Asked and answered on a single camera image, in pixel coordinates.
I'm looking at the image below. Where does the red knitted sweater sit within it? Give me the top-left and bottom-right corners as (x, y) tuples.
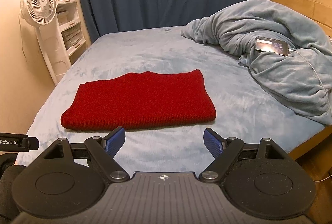
(60, 70), (217, 132)

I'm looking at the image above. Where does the light blue fleece blanket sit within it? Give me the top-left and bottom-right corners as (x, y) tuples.
(181, 0), (332, 126)

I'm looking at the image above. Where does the smartphone with lit screen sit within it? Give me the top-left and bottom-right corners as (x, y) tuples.
(254, 37), (289, 56)

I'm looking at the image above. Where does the white standing fan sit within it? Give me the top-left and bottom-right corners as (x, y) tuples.
(20, 0), (71, 84)

